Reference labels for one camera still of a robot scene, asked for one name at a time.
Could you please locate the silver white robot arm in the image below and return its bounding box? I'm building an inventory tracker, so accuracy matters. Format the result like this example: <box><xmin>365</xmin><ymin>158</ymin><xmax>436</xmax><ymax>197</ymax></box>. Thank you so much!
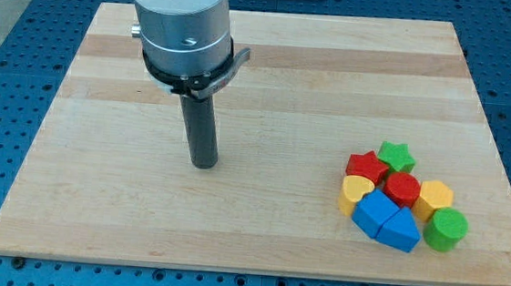
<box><xmin>134</xmin><ymin>0</ymin><xmax>231</xmax><ymax>77</ymax></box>

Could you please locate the yellow hexagon block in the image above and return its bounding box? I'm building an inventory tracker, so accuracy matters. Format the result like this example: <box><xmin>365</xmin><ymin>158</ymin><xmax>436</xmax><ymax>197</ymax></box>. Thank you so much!
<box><xmin>411</xmin><ymin>180</ymin><xmax>455</xmax><ymax>222</ymax></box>

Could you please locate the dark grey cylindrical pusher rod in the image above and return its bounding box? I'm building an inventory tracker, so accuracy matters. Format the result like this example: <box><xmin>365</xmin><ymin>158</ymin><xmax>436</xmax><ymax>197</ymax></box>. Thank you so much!
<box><xmin>180</xmin><ymin>97</ymin><xmax>219</xmax><ymax>169</ymax></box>

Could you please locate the black clamp with grey lever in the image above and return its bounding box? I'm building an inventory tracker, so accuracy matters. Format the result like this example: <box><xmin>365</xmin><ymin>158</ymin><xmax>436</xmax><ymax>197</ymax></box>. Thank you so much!
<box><xmin>142</xmin><ymin>40</ymin><xmax>250</xmax><ymax>100</ymax></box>

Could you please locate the yellow heart block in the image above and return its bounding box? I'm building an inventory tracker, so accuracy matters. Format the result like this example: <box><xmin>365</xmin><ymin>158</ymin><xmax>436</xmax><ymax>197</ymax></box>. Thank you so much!
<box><xmin>337</xmin><ymin>175</ymin><xmax>375</xmax><ymax>216</ymax></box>

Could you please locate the red star block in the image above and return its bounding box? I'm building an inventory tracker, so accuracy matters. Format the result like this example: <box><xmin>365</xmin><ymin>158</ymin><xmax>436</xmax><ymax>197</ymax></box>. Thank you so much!
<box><xmin>344</xmin><ymin>150</ymin><xmax>390</xmax><ymax>187</ymax></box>

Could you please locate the blue cube block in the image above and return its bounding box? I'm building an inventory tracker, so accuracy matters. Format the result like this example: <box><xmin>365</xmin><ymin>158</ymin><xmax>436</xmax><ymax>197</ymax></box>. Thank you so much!
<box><xmin>352</xmin><ymin>189</ymin><xmax>399</xmax><ymax>238</ymax></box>

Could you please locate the green star block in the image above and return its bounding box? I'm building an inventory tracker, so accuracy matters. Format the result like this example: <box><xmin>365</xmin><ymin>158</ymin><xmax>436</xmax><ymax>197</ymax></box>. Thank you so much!
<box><xmin>377</xmin><ymin>140</ymin><xmax>416</xmax><ymax>174</ymax></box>

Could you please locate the light wooden board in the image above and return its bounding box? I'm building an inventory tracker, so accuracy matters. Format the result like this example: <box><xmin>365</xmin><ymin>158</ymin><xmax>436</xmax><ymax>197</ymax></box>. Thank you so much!
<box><xmin>0</xmin><ymin>3</ymin><xmax>511</xmax><ymax>286</ymax></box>

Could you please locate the red cylinder block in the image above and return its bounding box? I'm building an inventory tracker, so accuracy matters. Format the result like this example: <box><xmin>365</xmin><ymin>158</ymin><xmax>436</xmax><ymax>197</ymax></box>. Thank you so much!
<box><xmin>383</xmin><ymin>172</ymin><xmax>421</xmax><ymax>208</ymax></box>

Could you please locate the blue triangular prism block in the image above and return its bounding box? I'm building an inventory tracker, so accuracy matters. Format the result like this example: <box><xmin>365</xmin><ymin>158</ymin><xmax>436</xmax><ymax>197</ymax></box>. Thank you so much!
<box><xmin>375</xmin><ymin>207</ymin><xmax>421</xmax><ymax>253</ymax></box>

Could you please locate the green cylinder block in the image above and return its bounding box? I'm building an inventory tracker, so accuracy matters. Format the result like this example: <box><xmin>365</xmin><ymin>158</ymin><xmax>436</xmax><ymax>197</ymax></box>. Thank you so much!
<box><xmin>423</xmin><ymin>208</ymin><xmax>469</xmax><ymax>252</ymax></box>

